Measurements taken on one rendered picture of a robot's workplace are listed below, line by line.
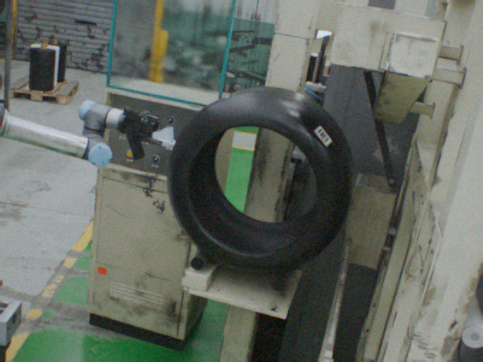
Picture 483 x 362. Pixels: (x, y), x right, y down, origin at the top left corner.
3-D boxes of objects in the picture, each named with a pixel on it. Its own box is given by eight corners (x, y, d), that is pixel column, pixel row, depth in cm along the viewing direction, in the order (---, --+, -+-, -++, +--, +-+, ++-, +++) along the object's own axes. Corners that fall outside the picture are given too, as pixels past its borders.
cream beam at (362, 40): (344, 52, 192) (353, 8, 187) (417, 65, 187) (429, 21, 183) (326, 64, 135) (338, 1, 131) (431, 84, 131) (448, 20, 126)
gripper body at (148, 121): (153, 121, 186) (120, 109, 187) (148, 145, 189) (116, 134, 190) (162, 116, 193) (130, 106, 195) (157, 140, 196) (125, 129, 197)
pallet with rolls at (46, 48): (26, 83, 868) (28, 33, 844) (78, 89, 882) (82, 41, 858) (5, 98, 756) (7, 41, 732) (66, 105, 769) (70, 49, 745)
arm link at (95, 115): (85, 121, 200) (90, 97, 198) (113, 129, 198) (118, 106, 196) (74, 122, 192) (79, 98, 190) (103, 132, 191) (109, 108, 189)
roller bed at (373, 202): (341, 241, 226) (358, 171, 216) (378, 250, 223) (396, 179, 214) (337, 261, 207) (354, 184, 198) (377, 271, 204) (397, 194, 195)
